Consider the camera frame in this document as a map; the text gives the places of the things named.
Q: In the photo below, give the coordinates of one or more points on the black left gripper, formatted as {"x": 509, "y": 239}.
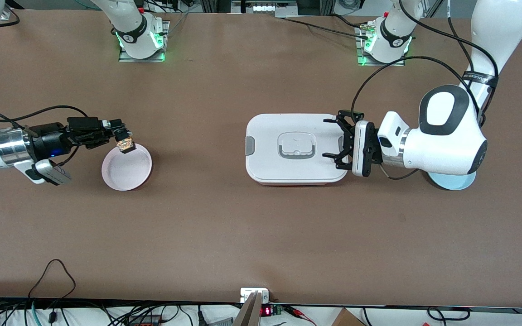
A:
{"x": 371, "y": 147}

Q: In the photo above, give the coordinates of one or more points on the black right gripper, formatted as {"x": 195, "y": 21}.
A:
{"x": 49, "y": 142}

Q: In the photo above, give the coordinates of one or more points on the orange black switch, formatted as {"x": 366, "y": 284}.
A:
{"x": 126, "y": 146}

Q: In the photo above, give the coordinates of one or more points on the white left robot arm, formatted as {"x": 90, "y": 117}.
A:
{"x": 447, "y": 145}

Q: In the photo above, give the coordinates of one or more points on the pink round plate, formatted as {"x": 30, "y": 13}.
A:
{"x": 125, "y": 172}

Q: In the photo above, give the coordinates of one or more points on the light blue round plate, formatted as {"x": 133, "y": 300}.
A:
{"x": 451, "y": 183}

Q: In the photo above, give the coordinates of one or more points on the brown cardboard box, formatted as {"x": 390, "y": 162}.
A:
{"x": 347, "y": 319}

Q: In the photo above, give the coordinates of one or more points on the red clip lead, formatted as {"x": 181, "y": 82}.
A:
{"x": 299, "y": 313}

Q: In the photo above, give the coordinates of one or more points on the small white socket box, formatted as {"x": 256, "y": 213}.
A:
{"x": 248, "y": 293}

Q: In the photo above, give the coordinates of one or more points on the red digit display module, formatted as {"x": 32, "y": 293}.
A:
{"x": 268, "y": 311}

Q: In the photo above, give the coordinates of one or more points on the grey wooden bar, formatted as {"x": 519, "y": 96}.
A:
{"x": 248, "y": 314}

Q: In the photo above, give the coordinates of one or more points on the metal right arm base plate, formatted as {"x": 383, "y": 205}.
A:
{"x": 125, "y": 58}

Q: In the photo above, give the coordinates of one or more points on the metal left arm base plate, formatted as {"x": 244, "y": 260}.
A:
{"x": 381, "y": 64}

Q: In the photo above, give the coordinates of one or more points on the aluminium frame with lights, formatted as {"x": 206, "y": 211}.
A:
{"x": 265, "y": 7}

